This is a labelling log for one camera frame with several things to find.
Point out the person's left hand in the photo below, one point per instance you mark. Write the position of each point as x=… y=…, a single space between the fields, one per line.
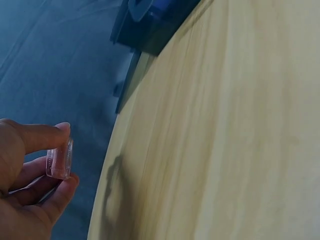
x=17 y=160

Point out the small clear plastic cap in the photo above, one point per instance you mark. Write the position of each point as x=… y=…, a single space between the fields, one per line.
x=61 y=160

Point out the dark blue plastic box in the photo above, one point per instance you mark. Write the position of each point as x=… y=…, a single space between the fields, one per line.
x=147 y=30

